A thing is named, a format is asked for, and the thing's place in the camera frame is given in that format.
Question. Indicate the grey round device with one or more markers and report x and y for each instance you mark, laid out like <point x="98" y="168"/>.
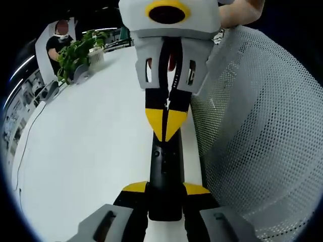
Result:
<point x="80" y="73"/>

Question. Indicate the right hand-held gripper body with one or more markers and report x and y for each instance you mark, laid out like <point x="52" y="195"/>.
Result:
<point x="202" y="20"/>

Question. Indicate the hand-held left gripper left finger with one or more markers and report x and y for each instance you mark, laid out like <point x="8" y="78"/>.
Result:
<point x="118" y="221"/>

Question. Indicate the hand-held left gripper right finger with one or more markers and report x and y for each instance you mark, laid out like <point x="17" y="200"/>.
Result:
<point x="214" y="227"/>

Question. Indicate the white mesh basket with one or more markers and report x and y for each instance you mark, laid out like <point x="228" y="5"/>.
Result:
<point x="265" y="126"/>

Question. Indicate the green potted plant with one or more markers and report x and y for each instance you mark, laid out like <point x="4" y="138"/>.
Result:
<point x="73" y="54"/>

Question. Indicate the white ribbed plant pot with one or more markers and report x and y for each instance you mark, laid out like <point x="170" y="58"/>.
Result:
<point x="96" y="57"/>

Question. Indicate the black remote control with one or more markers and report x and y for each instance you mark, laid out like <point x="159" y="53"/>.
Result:
<point x="165" y="176"/>

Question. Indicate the person's right hand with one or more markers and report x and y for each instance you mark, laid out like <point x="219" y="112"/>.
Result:
<point x="239" y="12"/>

